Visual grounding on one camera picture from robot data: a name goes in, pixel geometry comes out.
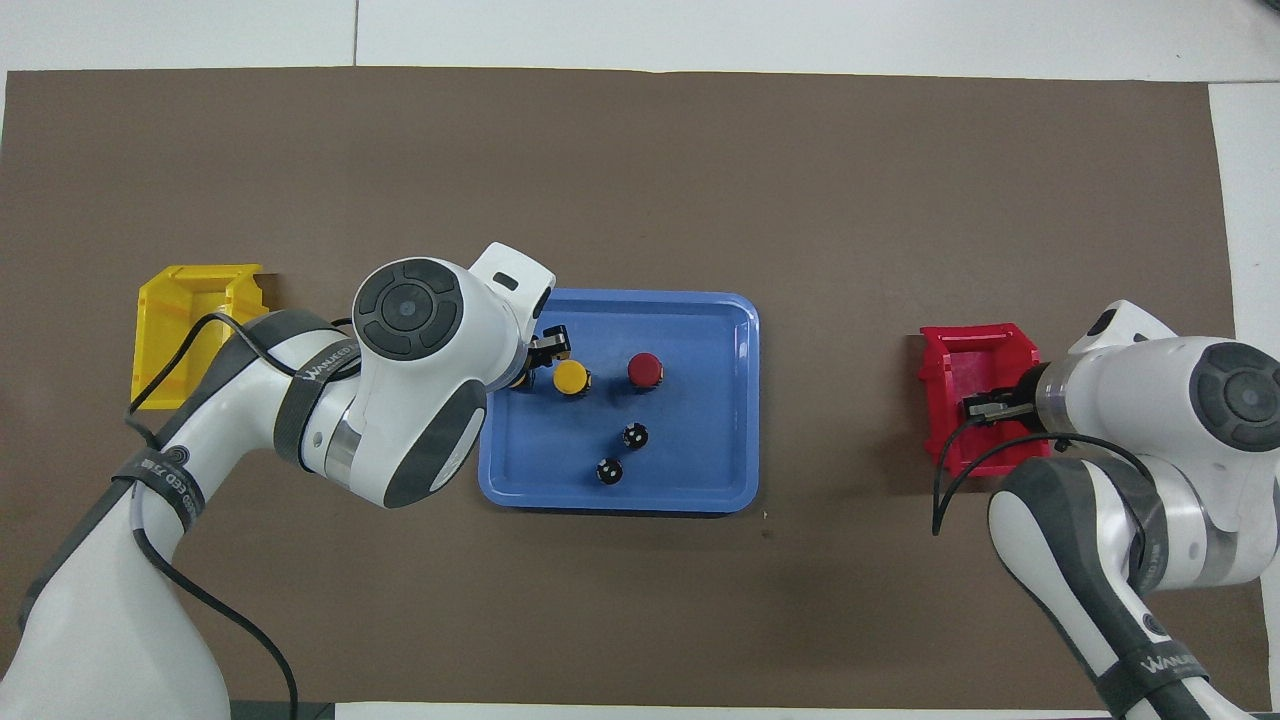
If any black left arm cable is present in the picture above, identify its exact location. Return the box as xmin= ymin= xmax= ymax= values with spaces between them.
xmin=122 ymin=312 xmax=363 ymax=720

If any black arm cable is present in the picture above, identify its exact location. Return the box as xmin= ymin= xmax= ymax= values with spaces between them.
xmin=930 ymin=412 xmax=1161 ymax=537
xmin=122 ymin=312 xmax=363 ymax=720

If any brown paper mat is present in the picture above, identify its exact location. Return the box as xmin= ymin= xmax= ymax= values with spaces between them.
xmin=0 ymin=67 xmax=1246 ymax=713

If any yellow plastic bin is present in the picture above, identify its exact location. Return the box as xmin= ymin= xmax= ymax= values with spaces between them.
xmin=130 ymin=264 xmax=269 ymax=411

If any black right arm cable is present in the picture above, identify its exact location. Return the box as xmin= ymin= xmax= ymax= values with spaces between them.
xmin=930 ymin=412 xmax=1161 ymax=537

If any blue plastic tray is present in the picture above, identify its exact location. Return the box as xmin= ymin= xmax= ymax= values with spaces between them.
xmin=477 ymin=289 xmax=761 ymax=515

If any red plastic bin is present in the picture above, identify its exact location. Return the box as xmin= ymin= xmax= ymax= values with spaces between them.
xmin=918 ymin=323 xmax=1053 ymax=479

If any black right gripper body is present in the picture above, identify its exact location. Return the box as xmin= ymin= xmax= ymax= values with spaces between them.
xmin=1003 ymin=368 xmax=1041 ymax=429

